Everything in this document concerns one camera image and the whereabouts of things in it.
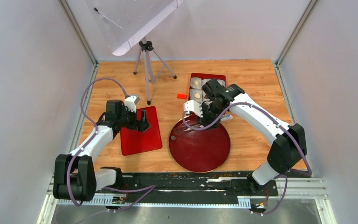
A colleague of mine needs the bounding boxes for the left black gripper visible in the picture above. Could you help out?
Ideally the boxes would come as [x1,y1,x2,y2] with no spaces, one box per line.
[118,105,151,132]

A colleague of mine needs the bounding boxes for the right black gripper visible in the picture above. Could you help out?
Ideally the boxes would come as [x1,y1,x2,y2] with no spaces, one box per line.
[195,102,225,130]

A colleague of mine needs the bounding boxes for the metal tongs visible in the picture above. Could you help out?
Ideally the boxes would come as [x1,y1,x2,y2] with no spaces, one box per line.
[181,114,233,131]

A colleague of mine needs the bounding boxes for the red box lid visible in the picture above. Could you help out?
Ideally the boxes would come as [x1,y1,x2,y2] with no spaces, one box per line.
[120,106,162,156]

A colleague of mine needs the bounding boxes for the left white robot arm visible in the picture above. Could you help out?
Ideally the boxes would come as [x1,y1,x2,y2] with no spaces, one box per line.
[53,97,151,206]

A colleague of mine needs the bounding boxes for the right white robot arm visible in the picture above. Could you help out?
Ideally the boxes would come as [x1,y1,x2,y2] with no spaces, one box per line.
[184,78,307,195]

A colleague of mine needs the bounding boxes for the red chocolate box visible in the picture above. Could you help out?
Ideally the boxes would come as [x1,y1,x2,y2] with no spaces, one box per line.
[188,73,226,104]

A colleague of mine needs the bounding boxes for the small orange block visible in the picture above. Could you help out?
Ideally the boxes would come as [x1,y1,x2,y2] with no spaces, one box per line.
[177,93,187,99]

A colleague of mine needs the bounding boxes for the dark red round tray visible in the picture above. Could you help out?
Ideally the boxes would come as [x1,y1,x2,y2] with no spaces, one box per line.
[168,120,231,173]

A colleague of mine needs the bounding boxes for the grey tripod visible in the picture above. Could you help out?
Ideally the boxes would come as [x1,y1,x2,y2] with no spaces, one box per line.
[133,37,177,105]

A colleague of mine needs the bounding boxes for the white reflector board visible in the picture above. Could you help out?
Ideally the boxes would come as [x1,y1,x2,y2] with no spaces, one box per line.
[85,0,183,56]

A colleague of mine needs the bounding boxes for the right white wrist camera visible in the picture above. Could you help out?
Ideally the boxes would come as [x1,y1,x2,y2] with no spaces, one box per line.
[183,100,203,118]

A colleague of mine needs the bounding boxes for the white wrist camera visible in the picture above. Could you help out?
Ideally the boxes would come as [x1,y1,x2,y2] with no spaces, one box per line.
[124,95,140,112]
[183,100,203,118]

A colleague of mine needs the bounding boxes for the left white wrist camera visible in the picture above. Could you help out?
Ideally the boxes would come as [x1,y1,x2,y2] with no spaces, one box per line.
[124,95,140,112]

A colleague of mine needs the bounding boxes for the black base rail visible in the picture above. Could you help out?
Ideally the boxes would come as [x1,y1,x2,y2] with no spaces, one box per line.
[112,171,278,203]

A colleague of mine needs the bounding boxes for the white slotted cable duct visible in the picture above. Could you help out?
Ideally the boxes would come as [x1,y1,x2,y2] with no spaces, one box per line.
[57,195,252,209]

